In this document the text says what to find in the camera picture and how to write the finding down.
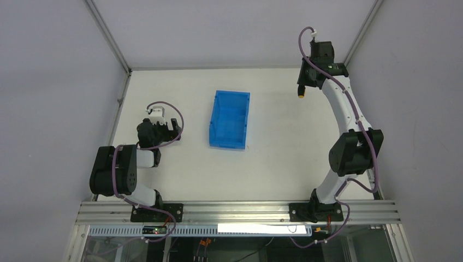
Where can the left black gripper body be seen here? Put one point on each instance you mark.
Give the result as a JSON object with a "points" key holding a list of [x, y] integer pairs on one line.
{"points": [[173, 129]]}

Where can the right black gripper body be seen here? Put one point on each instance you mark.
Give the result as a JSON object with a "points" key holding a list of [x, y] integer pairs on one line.
{"points": [[303, 80]]}

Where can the black yellow handled screwdriver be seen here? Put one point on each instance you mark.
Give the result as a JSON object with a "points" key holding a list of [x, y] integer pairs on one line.
{"points": [[301, 91]]}

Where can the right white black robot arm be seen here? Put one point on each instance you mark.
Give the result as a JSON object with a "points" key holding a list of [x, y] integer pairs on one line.
{"points": [[358, 145]]}

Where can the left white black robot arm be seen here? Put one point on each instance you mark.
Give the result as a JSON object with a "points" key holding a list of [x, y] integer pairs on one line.
{"points": [[114, 172]]}

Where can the blue plastic bin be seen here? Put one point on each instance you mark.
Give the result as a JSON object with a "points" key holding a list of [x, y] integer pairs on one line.
{"points": [[228, 123]]}

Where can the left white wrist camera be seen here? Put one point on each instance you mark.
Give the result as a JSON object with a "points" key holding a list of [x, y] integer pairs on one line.
{"points": [[156, 115]]}

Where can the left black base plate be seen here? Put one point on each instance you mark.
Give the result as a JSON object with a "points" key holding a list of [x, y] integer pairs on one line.
{"points": [[141, 215]]}

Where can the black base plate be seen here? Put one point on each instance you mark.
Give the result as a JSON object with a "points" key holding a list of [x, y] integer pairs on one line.
{"points": [[141, 215], [311, 212]]}

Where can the perforated cable duct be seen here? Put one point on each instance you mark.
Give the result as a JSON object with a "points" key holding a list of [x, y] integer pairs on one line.
{"points": [[219, 230]]}

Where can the aluminium mounting rail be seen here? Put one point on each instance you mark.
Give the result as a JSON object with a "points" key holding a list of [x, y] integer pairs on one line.
{"points": [[358, 212]]}

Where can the aluminium frame post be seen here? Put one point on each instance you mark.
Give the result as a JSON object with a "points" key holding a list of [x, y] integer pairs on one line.
{"points": [[107, 35]]}

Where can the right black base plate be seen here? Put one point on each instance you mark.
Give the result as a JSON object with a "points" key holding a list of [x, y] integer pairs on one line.
{"points": [[311, 212]]}

